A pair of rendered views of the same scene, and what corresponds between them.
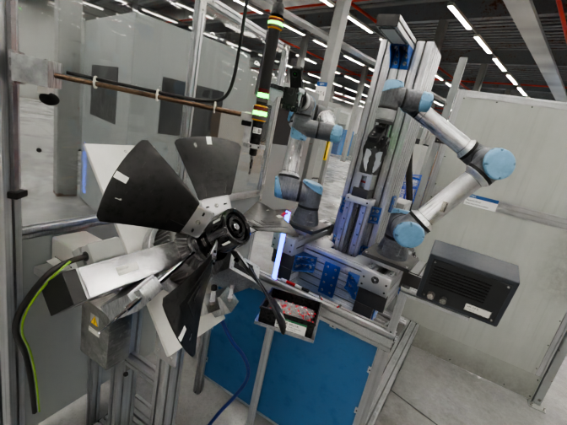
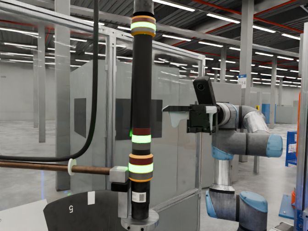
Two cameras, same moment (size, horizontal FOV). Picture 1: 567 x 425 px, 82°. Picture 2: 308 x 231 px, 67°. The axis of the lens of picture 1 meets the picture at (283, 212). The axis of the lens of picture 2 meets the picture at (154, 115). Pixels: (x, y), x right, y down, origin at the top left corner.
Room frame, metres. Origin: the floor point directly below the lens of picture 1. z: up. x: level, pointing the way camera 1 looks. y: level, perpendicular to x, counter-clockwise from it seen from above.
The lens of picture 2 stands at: (0.64, -0.02, 1.67)
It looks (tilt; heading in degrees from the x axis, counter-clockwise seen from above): 3 degrees down; 19
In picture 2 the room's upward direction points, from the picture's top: 1 degrees clockwise
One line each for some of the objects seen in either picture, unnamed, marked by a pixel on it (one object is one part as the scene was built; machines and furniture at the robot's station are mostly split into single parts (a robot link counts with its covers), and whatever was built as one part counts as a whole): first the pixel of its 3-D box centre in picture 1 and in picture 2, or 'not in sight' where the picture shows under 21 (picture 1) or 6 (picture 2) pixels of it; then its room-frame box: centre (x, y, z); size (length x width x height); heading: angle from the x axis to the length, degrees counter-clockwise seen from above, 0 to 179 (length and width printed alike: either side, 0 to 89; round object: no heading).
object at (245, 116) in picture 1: (253, 131); (134, 195); (1.03, 0.14, 1.50); 0.09 x 0.07 x 0.10; 99
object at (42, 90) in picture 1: (49, 96); not in sight; (0.94, 0.71, 1.48); 0.05 x 0.04 x 0.05; 99
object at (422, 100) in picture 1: (415, 100); not in sight; (1.40, -0.43, 1.73); 0.11 x 0.11 x 0.08; 83
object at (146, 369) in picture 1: (145, 368); not in sight; (1.00, 0.39, 0.56); 0.19 x 0.04 x 0.04; 64
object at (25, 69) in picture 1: (35, 71); not in sight; (0.93, 0.75, 1.54); 0.10 x 0.07 x 0.09; 99
